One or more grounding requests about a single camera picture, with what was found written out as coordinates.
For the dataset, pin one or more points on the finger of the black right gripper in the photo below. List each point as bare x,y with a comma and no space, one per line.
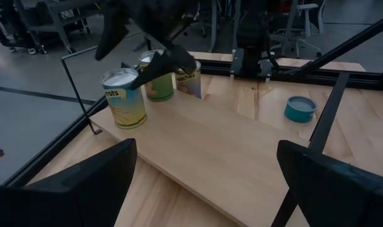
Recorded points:
169,61
111,31

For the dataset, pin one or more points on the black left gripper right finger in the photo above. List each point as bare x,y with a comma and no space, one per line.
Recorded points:
342,195

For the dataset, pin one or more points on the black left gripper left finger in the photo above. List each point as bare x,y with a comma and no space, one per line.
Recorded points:
68,195

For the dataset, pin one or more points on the green Orange label can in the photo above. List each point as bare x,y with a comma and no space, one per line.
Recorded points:
161,89

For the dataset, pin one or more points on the carrots label can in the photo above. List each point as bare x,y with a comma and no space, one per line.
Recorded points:
125,104

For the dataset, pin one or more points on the short teal can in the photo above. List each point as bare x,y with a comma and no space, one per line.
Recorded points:
300,110

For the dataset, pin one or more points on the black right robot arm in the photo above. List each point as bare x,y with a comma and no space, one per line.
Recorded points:
251,31

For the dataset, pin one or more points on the grey metal workbench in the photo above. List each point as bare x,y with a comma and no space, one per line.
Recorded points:
56,25

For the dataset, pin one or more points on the black rolling chair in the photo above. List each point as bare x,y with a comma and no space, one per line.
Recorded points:
9,28

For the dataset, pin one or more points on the white office chair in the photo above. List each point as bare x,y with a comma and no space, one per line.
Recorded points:
306,12

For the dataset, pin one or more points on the wooden shelf with black frame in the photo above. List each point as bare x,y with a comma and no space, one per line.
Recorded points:
210,142

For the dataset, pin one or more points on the black aluminium table frame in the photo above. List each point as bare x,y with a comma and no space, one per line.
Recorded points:
368,80

